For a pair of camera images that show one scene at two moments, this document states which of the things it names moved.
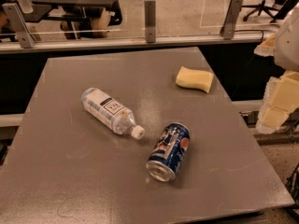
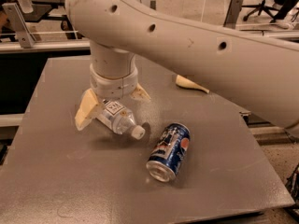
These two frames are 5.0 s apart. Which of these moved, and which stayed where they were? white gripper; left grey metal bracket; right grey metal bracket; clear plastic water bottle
Moved: white gripper
Stayed: left grey metal bracket; right grey metal bracket; clear plastic water bottle
